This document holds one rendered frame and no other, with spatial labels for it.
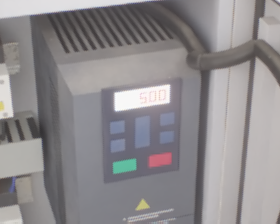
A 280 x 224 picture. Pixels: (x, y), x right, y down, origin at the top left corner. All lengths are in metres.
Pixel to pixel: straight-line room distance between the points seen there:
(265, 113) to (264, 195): 0.08
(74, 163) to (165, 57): 0.12
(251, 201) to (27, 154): 0.24
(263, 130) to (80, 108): 0.15
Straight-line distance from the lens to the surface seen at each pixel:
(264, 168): 0.62
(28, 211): 0.86
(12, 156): 0.74
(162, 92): 0.60
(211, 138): 0.64
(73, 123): 0.60
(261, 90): 0.58
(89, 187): 0.64
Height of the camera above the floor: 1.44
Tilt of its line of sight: 30 degrees down
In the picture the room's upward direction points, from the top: straight up
